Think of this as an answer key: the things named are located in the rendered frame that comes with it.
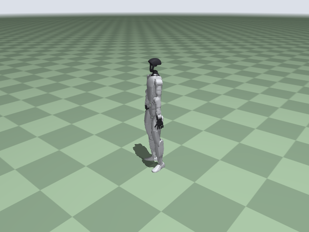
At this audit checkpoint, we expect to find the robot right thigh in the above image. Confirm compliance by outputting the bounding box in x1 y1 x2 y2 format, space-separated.
144 109 153 140

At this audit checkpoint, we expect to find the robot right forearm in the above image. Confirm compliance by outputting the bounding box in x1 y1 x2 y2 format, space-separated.
145 95 150 108

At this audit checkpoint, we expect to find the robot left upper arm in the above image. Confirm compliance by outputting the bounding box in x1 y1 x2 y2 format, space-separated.
153 78 163 102

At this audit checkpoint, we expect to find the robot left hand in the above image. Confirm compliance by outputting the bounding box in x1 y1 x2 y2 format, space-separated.
155 116 164 129

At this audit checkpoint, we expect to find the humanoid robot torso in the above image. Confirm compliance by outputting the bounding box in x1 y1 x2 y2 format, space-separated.
147 74 162 117

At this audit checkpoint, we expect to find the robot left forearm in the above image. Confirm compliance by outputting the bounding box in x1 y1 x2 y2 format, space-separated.
155 98 162 119

